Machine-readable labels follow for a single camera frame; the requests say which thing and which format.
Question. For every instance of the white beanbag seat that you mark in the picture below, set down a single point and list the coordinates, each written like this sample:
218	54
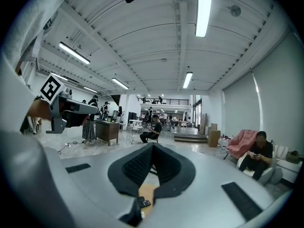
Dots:
266	174

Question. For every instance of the black remote control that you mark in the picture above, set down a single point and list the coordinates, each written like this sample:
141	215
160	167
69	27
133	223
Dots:
145	202

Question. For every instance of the round ceiling detector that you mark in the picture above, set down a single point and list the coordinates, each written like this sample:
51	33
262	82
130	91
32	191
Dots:
235	10

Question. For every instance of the dark wooden cabinet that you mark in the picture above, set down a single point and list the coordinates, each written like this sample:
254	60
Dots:
107	129

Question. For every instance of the clear water jug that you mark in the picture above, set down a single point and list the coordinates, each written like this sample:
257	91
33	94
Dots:
223	143

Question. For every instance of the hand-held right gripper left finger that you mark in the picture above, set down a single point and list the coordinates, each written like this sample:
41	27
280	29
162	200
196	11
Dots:
133	167

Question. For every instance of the person's grey t-shirt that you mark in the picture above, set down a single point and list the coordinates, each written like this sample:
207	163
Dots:
21	32

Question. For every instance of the olive bag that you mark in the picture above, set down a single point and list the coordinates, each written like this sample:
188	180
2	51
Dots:
293	157

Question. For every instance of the glass entrance door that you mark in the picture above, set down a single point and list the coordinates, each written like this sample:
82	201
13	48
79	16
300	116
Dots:
197	110

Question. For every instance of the dark wooden steps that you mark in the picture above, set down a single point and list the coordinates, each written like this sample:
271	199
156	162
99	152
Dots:
190	138

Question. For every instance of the white remote control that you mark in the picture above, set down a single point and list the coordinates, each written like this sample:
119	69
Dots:
142	214

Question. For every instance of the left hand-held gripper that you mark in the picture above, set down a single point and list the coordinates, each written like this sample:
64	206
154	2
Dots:
55	89

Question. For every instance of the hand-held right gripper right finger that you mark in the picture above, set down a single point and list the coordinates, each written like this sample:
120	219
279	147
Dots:
175	170

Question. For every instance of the small cardboard box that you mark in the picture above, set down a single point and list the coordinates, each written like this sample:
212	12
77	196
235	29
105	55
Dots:
213	126

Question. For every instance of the grey round cushion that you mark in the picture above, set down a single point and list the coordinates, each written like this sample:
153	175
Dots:
276	176

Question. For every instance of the pink armchair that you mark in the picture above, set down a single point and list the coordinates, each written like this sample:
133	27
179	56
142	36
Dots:
242	141

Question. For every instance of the white side table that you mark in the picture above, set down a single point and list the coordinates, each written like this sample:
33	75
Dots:
135	121

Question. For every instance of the white roller blind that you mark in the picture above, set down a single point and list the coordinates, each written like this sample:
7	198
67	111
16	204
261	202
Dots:
280	91
240	108

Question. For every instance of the person's left hand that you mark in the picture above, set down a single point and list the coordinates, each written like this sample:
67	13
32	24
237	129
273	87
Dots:
74	120

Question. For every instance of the person's left forearm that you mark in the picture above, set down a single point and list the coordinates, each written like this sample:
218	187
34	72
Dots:
39	109

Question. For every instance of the cream tote bag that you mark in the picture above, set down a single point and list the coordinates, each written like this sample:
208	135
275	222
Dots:
280	152

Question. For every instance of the black balcony railing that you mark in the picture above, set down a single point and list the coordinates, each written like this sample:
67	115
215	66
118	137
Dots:
173	101

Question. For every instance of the large cardboard box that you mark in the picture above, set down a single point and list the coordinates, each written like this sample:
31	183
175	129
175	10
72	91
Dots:
213	139

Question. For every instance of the white power strip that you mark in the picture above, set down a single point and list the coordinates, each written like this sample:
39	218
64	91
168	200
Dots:
67	144

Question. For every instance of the white low bench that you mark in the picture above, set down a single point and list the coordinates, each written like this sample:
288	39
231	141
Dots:
288	170

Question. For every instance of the ceiling tube light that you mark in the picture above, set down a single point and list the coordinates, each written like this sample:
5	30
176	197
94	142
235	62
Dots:
187	79
59	76
74	53
204	11
120	83

